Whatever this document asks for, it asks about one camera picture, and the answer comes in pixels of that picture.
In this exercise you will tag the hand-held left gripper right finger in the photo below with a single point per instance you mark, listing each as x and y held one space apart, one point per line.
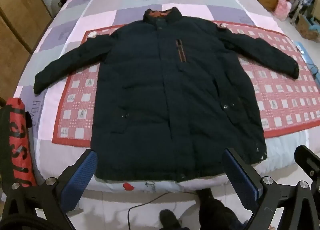
241 180

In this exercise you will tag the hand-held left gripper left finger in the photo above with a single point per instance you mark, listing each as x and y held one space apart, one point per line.
80 177

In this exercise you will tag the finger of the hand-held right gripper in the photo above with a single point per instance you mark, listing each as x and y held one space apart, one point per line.
308 161

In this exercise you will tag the dark navy padded jacket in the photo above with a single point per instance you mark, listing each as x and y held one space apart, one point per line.
160 95

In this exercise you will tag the person's dark trouser leg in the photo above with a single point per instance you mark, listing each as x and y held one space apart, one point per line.
217 212

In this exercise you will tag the red bag with black print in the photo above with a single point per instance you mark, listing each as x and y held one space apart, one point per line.
20 150

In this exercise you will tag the red checkered mat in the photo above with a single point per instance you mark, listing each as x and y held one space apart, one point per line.
282 95

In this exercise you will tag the person's dark shoe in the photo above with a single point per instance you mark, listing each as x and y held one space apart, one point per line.
170 220

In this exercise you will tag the blue flat strip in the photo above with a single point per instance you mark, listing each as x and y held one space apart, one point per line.
308 58

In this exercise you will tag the cardboard box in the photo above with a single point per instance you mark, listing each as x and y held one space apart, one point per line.
307 27

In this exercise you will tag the white round disc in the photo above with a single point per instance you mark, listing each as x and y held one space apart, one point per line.
91 34

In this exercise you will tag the pink bag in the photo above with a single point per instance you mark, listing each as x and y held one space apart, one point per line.
283 8

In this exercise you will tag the wooden wardrobe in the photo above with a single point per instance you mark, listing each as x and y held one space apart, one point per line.
20 19

